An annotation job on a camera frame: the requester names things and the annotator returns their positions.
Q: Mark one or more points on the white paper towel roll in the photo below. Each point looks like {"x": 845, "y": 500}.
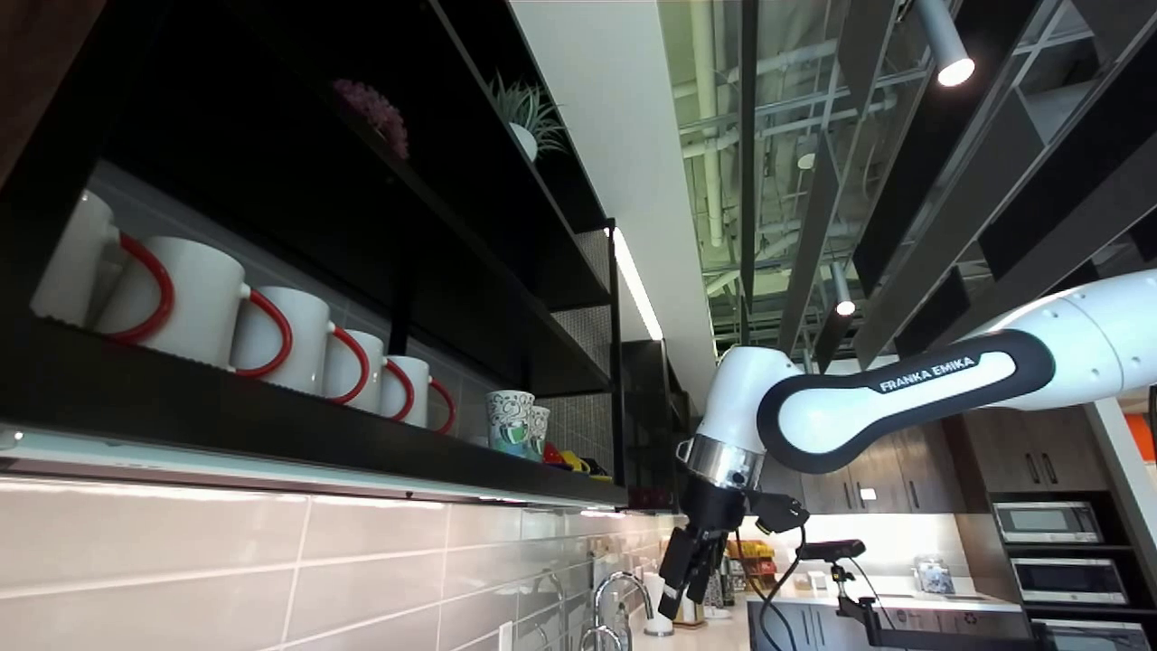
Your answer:
{"x": 658, "y": 623}

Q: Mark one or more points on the steel microwave oven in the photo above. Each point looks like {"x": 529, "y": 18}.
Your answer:
{"x": 1045, "y": 521}

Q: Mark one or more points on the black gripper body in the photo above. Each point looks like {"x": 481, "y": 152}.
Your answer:
{"x": 716, "y": 525}

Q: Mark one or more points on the red ceramic cup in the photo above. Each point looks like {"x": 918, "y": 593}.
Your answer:
{"x": 549, "y": 455}

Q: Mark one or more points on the white paper cup swirl print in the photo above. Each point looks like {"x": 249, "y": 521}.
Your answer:
{"x": 511, "y": 421}
{"x": 540, "y": 431}

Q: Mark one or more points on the green plant white pot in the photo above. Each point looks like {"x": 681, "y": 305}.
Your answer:
{"x": 527, "y": 128}

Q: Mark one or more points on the under-shelf light strip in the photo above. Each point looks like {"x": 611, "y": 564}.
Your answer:
{"x": 240, "y": 465}

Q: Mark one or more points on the purple flower plant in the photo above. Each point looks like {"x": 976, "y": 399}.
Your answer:
{"x": 378, "y": 118}

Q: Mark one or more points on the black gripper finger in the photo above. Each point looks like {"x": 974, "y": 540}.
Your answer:
{"x": 704, "y": 593}
{"x": 674, "y": 583}

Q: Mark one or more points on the black shelf unit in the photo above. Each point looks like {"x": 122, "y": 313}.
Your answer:
{"x": 240, "y": 120}

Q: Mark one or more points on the steel built-in oven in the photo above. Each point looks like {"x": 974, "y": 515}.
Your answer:
{"x": 1072, "y": 580}

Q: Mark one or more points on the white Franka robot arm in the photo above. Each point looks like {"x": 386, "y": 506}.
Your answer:
{"x": 845, "y": 416}

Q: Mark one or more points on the yellow ceramic cup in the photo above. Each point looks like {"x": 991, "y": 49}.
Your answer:
{"x": 575, "y": 465}

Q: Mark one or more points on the black camera on stand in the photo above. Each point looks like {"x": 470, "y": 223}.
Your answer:
{"x": 834, "y": 551}

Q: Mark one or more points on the ceiling spot lamp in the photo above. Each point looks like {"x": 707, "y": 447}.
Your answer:
{"x": 845, "y": 300}
{"x": 947, "y": 54}

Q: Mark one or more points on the chrome kitchen faucet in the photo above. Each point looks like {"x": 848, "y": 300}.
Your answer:
{"x": 611, "y": 600}

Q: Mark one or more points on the blue white jar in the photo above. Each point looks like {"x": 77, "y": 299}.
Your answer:
{"x": 930, "y": 577}

